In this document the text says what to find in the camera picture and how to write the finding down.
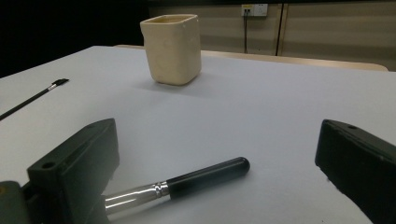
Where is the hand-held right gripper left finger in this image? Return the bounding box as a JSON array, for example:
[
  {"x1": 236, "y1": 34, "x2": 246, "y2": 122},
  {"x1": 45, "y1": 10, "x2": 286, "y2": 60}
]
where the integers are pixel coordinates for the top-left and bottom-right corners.
[{"x1": 27, "y1": 118, "x2": 120, "y2": 224}]

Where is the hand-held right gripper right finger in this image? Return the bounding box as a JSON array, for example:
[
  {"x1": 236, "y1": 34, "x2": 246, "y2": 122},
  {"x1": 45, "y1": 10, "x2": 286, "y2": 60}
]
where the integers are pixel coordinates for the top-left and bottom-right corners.
[{"x1": 315, "y1": 119, "x2": 396, "y2": 224}]

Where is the thin black eyebrow brush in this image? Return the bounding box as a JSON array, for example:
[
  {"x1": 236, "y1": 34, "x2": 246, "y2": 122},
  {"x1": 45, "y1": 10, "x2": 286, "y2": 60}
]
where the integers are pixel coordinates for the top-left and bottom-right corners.
[{"x1": 0, "y1": 77, "x2": 70, "y2": 121}]

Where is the black-handled makeup brush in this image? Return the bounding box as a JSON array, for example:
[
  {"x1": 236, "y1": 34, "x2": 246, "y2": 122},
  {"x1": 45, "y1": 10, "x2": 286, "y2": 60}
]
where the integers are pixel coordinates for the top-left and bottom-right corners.
[{"x1": 104, "y1": 157, "x2": 251, "y2": 218}]

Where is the beige square cup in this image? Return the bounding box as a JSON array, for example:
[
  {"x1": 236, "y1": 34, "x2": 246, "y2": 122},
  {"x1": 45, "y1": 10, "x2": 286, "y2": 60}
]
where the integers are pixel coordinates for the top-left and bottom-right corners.
[{"x1": 139, "y1": 13, "x2": 203, "y2": 87}]

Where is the white table sheet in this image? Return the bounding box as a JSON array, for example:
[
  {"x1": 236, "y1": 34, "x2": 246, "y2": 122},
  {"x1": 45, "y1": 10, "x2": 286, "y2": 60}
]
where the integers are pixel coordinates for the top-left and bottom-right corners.
[{"x1": 0, "y1": 46, "x2": 396, "y2": 224}]

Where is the white wall socket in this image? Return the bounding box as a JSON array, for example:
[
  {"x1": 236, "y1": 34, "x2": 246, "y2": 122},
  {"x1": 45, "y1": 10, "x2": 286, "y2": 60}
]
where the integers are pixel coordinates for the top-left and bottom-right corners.
[{"x1": 241, "y1": 3, "x2": 269, "y2": 17}]

